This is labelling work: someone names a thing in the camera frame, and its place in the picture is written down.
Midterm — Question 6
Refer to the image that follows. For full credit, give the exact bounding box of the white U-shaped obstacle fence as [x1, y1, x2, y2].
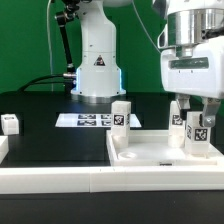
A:
[0, 136, 224, 194]

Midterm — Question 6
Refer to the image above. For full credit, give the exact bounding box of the thin white hanging cable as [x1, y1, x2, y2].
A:
[45, 0, 55, 93]

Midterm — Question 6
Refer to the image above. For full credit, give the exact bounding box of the white sheet with fiducial tags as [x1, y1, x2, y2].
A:
[55, 113, 141, 128]

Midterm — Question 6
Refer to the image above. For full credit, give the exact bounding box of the white square tabletop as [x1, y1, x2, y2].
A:
[106, 130, 224, 166]

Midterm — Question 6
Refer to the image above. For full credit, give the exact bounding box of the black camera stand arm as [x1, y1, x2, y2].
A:
[55, 0, 80, 94]

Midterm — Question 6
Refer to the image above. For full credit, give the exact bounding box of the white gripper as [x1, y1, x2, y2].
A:
[160, 44, 224, 128]

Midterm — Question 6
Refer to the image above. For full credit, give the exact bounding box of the black cable bundle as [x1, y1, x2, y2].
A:
[17, 73, 75, 93]

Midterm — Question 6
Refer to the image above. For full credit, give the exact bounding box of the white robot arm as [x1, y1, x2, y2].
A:
[66, 0, 224, 127]

